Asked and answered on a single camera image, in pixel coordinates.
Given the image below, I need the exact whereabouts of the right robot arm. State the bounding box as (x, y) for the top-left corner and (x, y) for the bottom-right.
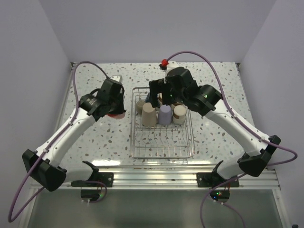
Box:
(149, 67), (281, 187)

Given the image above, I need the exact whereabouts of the steel cup with handle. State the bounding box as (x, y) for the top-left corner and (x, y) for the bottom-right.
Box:
(172, 105), (187, 124)

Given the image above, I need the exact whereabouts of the dark blue mug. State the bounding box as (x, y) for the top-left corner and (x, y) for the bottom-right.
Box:
(145, 93), (151, 103)

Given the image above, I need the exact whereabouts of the wire dish rack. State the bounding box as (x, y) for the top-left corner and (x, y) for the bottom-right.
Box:
(130, 87), (195, 159)

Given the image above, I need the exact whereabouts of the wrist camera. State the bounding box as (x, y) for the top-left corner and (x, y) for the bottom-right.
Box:
(111, 75), (123, 83)
(159, 59), (179, 76)

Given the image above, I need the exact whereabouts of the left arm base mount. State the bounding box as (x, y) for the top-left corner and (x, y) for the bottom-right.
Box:
(71, 172), (114, 187)

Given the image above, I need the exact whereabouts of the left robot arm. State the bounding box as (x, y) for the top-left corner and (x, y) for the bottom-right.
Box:
(22, 78), (125, 192)

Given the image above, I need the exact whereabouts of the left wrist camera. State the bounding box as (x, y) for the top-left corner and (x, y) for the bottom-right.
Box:
(111, 75), (123, 83)

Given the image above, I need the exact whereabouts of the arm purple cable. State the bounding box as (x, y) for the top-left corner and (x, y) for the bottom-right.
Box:
(8, 61), (111, 223)
(167, 51), (298, 228)

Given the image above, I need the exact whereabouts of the purple plastic cup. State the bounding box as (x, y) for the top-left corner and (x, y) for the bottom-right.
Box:
(158, 105), (172, 125)

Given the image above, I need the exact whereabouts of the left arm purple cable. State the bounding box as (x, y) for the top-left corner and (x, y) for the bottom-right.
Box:
(8, 61), (111, 223)

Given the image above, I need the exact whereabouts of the aluminium rail frame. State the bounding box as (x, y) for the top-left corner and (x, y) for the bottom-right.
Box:
(32, 163), (281, 190)

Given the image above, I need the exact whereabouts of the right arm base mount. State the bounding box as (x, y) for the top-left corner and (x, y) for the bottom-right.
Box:
(196, 172), (228, 188)

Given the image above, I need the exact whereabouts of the tall beige plastic cup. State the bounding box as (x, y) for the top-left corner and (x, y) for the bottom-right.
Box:
(142, 103), (157, 127)

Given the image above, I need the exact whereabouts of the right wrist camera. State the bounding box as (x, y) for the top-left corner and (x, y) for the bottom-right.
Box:
(159, 59), (179, 76)

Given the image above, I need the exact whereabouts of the small grey-green mug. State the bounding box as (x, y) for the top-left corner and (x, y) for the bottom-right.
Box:
(135, 100), (145, 114)

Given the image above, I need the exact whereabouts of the cream brown-banded cup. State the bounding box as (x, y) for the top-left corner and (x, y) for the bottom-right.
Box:
(158, 93), (163, 105)
(170, 103), (182, 110)

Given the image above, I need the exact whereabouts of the red plastic cup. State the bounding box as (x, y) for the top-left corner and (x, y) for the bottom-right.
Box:
(108, 113), (125, 119)

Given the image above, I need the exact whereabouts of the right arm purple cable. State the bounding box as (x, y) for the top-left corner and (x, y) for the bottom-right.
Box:
(167, 51), (298, 228)

